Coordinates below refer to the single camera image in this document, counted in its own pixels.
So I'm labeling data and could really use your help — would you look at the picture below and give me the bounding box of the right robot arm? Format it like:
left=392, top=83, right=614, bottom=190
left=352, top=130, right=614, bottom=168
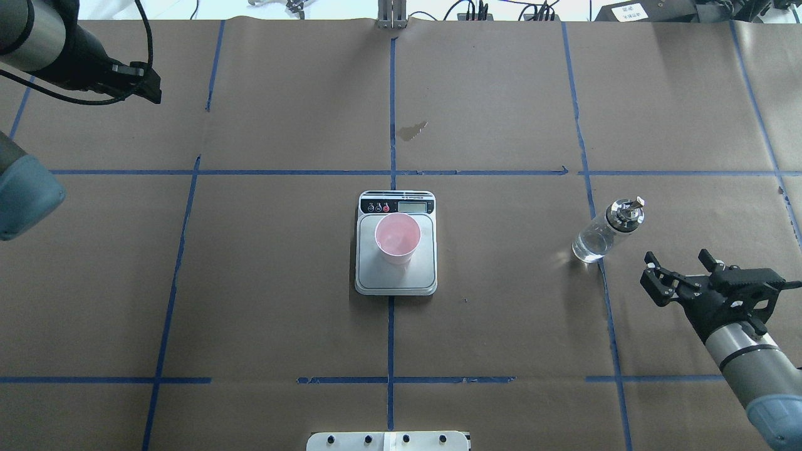
left=640, top=249, right=801, bottom=450

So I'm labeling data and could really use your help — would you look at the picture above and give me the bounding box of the silver kitchen scale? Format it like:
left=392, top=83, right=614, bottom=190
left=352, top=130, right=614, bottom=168
left=353, top=190, right=438, bottom=296

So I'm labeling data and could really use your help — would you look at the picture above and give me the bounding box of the clear glass sauce bottle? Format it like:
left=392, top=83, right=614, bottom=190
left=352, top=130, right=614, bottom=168
left=571, top=196, right=645, bottom=263

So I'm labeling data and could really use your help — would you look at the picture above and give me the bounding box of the aluminium frame post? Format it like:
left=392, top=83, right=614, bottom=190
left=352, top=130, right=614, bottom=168
left=376, top=0, right=409, bottom=29

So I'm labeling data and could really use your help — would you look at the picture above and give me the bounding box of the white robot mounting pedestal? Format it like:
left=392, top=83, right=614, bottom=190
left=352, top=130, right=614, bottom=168
left=306, top=430, right=472, bottom=450

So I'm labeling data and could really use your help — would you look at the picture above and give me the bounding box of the brown paper table cover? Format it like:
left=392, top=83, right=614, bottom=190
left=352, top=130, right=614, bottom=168
left=2, top=18, right=800, bottom=450

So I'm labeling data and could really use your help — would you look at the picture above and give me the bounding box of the pink plastic cup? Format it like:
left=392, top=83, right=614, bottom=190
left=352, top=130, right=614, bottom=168
left=373, top=213, right=423, bottom=265

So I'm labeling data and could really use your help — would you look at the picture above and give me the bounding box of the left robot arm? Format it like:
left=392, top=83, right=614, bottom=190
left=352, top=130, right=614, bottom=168
left=2, top=1, right=163, bottom=242

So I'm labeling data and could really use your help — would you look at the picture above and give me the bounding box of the blue tape line lengthwise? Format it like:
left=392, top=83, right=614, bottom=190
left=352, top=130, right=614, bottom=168
left=387, top=37, right=398, bottom=432

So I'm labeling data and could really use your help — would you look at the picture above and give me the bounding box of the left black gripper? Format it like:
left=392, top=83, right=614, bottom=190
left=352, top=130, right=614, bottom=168
left=60, top=25, right=162, bottom=105

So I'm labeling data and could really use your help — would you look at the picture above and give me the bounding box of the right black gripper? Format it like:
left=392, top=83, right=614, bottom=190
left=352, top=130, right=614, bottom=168
left=639, top=248, right=787, bottom=339

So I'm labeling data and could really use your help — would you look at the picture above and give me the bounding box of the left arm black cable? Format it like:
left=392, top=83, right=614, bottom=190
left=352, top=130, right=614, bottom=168
left=0, top=0, right=154, bottom=106

